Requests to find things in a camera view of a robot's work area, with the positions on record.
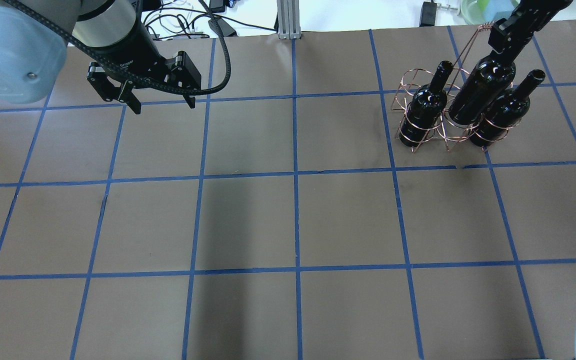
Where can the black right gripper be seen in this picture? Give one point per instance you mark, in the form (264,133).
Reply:
(532,16)

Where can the dark glass wine bottle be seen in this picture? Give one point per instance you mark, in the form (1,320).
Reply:
(490,76)

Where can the copper wire wine basket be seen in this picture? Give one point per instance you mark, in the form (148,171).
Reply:
(475,48)

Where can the aluminium frame post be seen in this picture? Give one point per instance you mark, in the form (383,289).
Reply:
(288,19)

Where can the dark bottle in basket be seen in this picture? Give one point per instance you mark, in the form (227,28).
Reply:
(425,107)
(506,111)

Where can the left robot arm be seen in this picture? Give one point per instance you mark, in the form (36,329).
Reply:
(32,55)

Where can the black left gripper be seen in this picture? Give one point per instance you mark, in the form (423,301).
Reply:
(135,54)

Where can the green bowl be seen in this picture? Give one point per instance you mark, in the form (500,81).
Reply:
(478,12)

